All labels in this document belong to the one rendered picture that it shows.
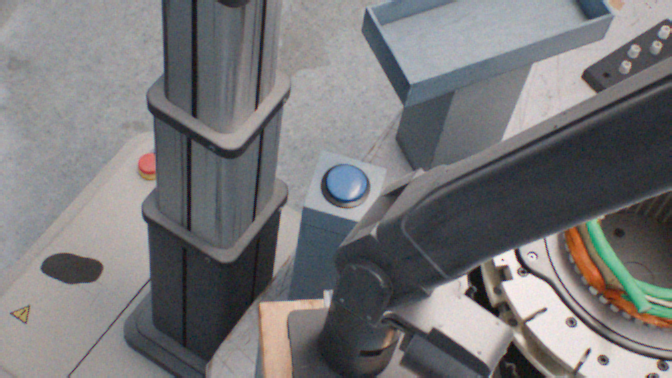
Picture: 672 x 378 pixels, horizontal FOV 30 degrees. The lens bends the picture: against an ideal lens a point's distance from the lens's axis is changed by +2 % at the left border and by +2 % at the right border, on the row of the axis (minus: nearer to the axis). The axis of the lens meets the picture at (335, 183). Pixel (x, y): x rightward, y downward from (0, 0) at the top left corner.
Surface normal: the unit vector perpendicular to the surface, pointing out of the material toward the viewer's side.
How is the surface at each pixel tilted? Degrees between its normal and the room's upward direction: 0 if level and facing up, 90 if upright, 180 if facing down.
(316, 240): 90
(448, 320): 9
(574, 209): 85
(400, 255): 82
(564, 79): 0
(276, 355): 0
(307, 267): 90
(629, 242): 0
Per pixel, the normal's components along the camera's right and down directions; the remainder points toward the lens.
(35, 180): 0.10, -0.51
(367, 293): -0.52, 0.64
